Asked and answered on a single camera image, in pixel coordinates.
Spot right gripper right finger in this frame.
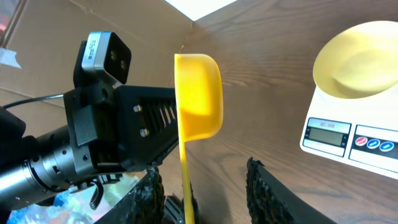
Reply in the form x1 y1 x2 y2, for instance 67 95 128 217
246 158 335 224

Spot left camera cable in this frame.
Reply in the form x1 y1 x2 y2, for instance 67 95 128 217
2 93 65 110

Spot yellow bowl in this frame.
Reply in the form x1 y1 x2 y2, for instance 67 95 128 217
313 21 397 99

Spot yellow measuring scoop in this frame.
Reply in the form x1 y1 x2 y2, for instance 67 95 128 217
174 54 223 223

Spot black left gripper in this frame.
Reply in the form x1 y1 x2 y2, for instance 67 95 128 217
21 82 178 187

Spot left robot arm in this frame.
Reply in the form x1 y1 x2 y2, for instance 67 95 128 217
1 82 178 212

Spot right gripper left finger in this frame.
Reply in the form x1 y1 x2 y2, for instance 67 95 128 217
96 165 165 224

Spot white digital kitchen scale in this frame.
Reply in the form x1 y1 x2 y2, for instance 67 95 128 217
300 86 397 179

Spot cardboard box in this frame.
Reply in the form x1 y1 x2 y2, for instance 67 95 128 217
1 0 192 136

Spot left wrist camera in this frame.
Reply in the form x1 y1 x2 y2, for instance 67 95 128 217
81 31 132 85

